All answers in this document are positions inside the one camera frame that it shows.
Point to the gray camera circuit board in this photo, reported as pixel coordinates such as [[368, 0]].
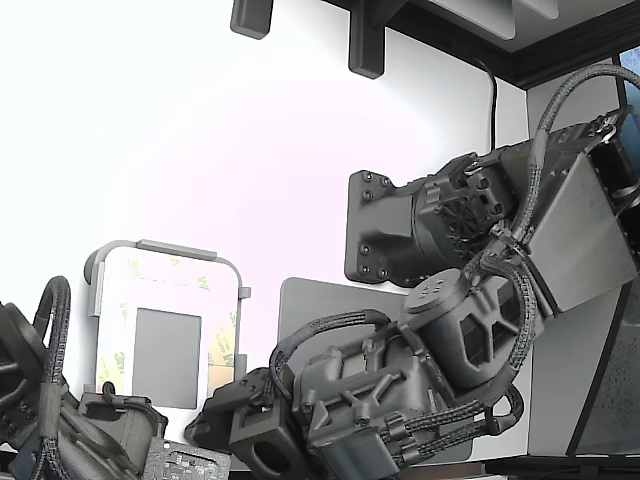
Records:
[[170, 465]]

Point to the small light gray panel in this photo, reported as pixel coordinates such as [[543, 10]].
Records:
[[540, 6]]

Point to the gray rectangular mat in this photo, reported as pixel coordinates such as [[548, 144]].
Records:
[[310, 305]]

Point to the tall black bracket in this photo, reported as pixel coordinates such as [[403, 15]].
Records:
[[366, 45]]

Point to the blue speckled panel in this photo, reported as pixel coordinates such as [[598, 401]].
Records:
[[631, 57]]

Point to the black slanted stand pole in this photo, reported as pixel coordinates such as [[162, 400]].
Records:
[[597, 375]]

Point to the large light gray panel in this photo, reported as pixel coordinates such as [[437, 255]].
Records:
[[480, 12]]

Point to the small black bracket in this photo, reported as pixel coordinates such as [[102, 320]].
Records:
[[250, 17]]

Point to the green-printed adhesive tape strip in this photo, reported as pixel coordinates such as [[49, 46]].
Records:
[[222, 345], [170, 275], [217, 377], [112, 350]]

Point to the idle dark gray robot arm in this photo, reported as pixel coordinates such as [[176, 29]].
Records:
[[15, 350]]

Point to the white panel with cutout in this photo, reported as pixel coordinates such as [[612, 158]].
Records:
[[114, 277]]

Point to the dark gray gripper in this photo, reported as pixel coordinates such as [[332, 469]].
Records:
[[135, 425], [265, 400]]

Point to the light gray fixture tray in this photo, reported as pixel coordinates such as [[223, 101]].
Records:
[[170, 247]]

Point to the black frame beam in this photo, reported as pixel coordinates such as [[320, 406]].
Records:
[[450, 35]]

